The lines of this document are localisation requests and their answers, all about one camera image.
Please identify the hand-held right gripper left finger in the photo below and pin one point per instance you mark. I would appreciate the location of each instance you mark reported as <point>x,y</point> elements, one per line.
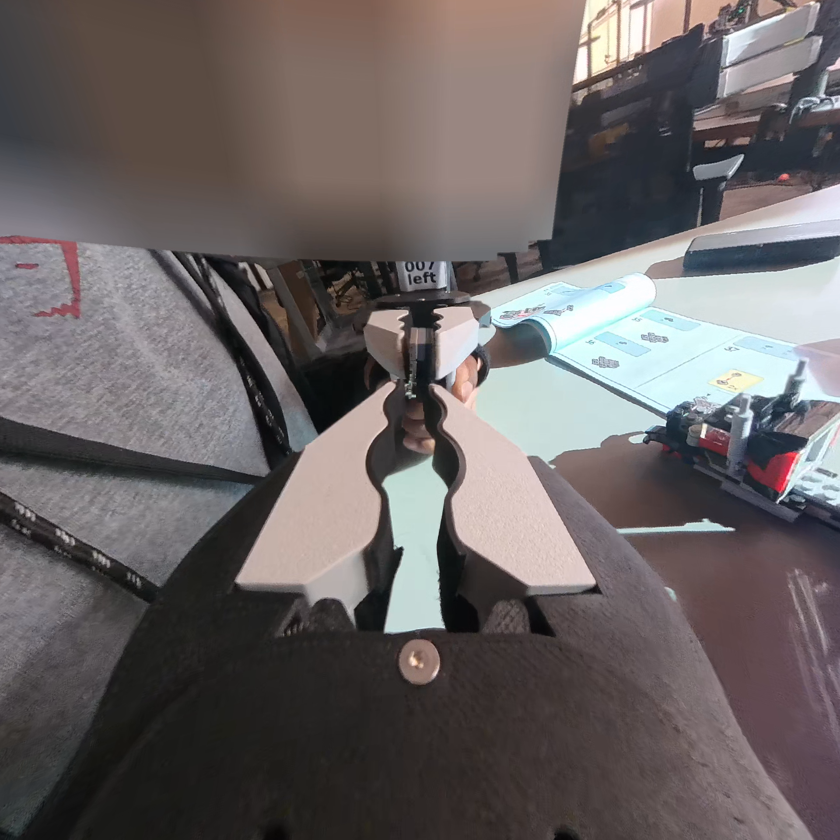
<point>315,518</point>

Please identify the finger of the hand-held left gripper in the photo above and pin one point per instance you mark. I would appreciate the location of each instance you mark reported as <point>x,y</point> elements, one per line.
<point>387,341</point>
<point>456,344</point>

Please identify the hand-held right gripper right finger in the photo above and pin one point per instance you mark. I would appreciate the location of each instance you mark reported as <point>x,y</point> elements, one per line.
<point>518,518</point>

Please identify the person's left hand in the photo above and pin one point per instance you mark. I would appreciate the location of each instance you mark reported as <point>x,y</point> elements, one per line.
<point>417,430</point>

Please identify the light blue instruction booklet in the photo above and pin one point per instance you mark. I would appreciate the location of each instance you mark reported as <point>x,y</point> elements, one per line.
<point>656,341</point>

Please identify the toy brick truck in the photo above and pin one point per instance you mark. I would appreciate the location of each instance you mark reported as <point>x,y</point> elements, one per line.
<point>748,446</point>

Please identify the black shelving unit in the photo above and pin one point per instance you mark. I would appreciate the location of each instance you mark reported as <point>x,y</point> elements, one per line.
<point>630,118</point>

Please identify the black rectangular device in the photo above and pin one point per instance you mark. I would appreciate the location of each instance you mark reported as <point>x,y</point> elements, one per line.
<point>761,246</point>

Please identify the white storage box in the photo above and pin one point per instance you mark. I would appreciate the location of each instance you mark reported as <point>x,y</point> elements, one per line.
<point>768,72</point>
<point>768,36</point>

